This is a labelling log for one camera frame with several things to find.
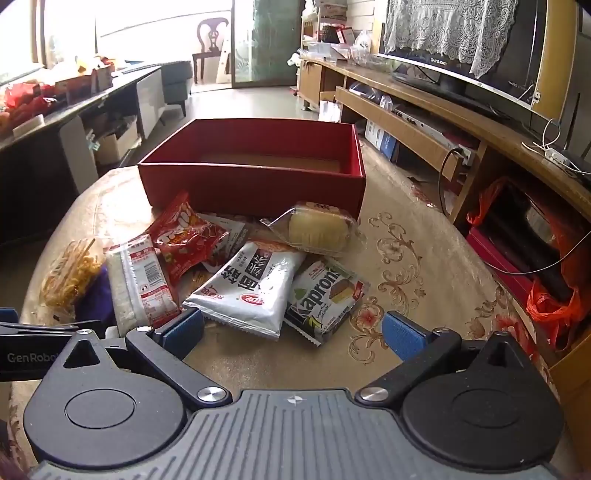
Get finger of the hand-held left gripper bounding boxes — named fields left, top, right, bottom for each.
left=0, top=308, right=105, bottom=340

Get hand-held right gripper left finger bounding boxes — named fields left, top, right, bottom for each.
left=41, top=307, right=232, bottom=409

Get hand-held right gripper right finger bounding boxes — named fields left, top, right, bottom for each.
left=355, top=311, right=548, bottom=408

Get gold snack packet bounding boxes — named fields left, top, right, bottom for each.
left=182, top=265, right=213, bottom=294

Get purple snack packet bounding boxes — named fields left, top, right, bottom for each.
left=76, top=265, right=116, bottom=326

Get white snack packet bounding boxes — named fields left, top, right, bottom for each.
left=182, top=240, right=308, bottom=341

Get red snack packet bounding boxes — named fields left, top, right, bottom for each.
left=147, top=191, right=230, bottom=280

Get bread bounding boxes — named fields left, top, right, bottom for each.
left=261, top=202, right=365, bottom=257

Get red cardboard box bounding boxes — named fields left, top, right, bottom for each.
left=137, top=119, right=366, bottom=217

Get yellow noodle snack packet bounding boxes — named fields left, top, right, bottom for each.
left=39, top=239, right=107, bottom=319

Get rice cracker packet red label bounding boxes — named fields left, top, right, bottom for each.
left=104, top=233, right=182, bottom=335

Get floral beige tablecloth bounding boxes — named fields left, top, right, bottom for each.
left=9, top=138, right=561, bottom=480

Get green white wafer packet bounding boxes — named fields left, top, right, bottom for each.
left=283, top=259, right=370, bottom=347

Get silver printed snack packet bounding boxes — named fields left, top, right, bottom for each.
left=198, top=212, right=252, bottom=273

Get flat red gift box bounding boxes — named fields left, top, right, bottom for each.
left=465, top=228, right=536, bottom=301

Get orange plastic bag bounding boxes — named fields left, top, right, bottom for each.
left=466, top=178, right=585, bottom=352

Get grey cabinet panel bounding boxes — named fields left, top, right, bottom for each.
left=59, top=115, right=100, bottom=195

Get open cardboard box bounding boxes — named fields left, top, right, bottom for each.
left=95, top=117, right=139, bottom=164

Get white blue carton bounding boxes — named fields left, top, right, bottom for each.
left=365, top=119, right=400, bottom=155

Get dark long desk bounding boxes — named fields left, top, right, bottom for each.
left=0, top=65, right=162, bottom=245

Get long white box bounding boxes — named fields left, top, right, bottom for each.
left=390, top=106, right=476, bottom=162

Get red plastic bags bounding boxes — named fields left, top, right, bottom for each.
left=0, top=82, right=61, bottom=134

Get white cabinet door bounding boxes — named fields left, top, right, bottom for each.
left=137, top=73, right=166, bottom=139

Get wooden television cabinet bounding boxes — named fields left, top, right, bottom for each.
left=298, top=55, right=591, bottom=416

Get white paper bag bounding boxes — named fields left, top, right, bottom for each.
left=318, top=99, right=342, bottom=123

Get black television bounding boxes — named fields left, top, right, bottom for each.
left=374, top=0, right=550, bottom=121

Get clear plastic bag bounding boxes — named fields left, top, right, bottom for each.
left=353, top=30, right=384, bottom=65

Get clear plastic container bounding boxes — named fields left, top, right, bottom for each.
left=305, top=41, right=352, bottom=61

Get dark wooden chair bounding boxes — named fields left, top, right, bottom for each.
left=191, top=17, right=230, bottom=85

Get glass sliding door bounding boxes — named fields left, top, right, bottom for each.
left=231, top=0, right=303, bottom=88

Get white lace cloth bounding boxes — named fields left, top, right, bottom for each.
left=383, top=0, right=520, bottom=79

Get dark woven basket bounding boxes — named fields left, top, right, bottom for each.
left=318, top=23, right=356, bottom=44

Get black cable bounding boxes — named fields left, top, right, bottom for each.
left=438, top=148, right=467, bottom=214

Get white cable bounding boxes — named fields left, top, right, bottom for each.
left=522, top=117, right=591, bottom=178

